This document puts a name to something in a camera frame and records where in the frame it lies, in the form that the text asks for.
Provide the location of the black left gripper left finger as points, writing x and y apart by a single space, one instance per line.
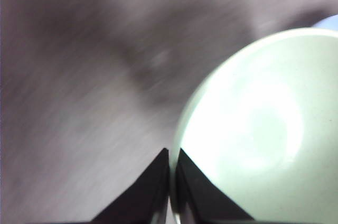
148 195

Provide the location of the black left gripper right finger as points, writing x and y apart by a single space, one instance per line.
200 200

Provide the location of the green ribbed bowl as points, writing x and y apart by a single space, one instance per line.
264 129

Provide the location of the blue round plate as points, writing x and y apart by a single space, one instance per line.
331 22

